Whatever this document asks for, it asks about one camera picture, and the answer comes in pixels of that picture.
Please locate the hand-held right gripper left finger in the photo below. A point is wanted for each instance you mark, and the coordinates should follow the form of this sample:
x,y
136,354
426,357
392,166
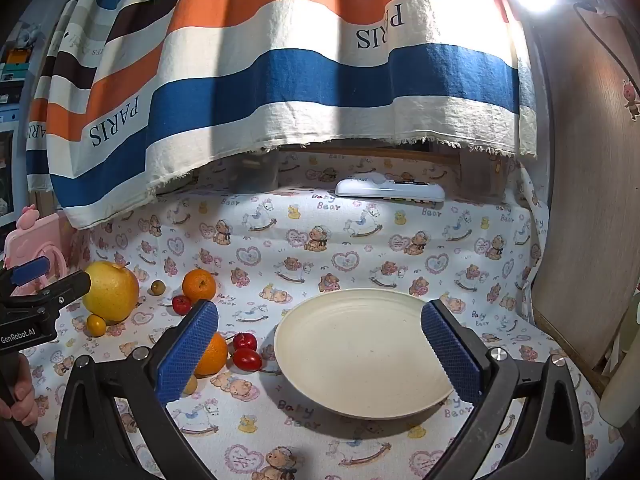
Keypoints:
x,y
187,352

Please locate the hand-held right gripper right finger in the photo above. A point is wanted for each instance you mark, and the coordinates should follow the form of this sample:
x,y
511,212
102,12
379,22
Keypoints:
x,y
450,355

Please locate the orange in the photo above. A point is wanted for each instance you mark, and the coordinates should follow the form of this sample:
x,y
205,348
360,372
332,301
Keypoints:
x,y
215,355
199,285

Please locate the cream plate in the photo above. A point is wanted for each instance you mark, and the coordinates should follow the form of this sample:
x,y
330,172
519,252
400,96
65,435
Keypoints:
x,y
360,350

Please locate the cream rounded object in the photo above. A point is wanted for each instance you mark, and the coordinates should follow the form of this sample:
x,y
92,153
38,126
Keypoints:
x,y
622,390

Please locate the bear sticker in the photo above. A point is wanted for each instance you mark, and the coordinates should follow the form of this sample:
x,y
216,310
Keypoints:
x,y
631,97

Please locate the pink toy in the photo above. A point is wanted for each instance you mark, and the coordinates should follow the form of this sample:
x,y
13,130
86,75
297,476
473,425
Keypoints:
x,y
35,240

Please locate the wooden board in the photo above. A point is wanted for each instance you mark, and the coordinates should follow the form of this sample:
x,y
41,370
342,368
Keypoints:
x,y
585,185

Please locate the person's left hand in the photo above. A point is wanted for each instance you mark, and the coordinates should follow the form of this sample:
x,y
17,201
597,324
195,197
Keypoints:
x,y
22,402

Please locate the bear-printed tablecloth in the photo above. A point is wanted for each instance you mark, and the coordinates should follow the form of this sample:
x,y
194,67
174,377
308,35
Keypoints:
x,y
350,270

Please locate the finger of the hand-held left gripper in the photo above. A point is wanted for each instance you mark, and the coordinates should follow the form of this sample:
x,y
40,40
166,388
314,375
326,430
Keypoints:
x,y
65,287
30,270

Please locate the striped cloth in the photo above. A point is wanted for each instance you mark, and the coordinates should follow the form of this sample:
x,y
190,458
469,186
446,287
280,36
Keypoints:
x,y
300,70

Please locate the brown longan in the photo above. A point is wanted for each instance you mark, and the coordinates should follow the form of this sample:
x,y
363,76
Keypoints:
x,y
191,385
158,287

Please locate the red cherry tomato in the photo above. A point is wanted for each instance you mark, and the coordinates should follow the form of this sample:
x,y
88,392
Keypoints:
x,y
247,359
245,341
181,304

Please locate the large yellow apple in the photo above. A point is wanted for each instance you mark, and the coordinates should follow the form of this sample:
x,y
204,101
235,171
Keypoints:
x,y
112,290

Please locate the white plastic device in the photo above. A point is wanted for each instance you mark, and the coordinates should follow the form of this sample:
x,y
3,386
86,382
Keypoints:
x,y
380,189

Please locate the yellow cherry tomato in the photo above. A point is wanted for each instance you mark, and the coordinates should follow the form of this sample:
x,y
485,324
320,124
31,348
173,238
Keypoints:
x,y
96,325

